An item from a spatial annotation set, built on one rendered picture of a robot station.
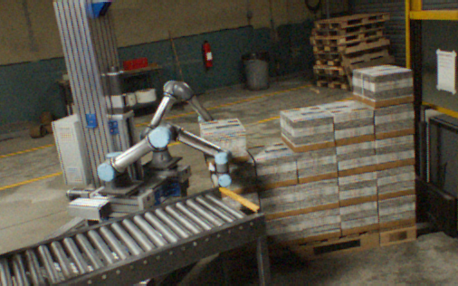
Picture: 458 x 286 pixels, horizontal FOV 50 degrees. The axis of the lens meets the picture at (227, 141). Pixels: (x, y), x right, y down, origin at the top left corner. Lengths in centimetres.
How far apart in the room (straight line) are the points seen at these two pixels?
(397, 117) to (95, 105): 208
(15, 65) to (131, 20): 227
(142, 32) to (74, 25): 660
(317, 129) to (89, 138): 157
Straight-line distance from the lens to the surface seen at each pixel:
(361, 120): 353
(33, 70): 949
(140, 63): 932
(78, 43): 338
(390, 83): 357
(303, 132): 340
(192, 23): 1034
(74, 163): 362
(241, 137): 329
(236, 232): 256
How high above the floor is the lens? 189
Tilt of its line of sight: 16 degrees down
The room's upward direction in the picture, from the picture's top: 7 degrees counter-clockwise
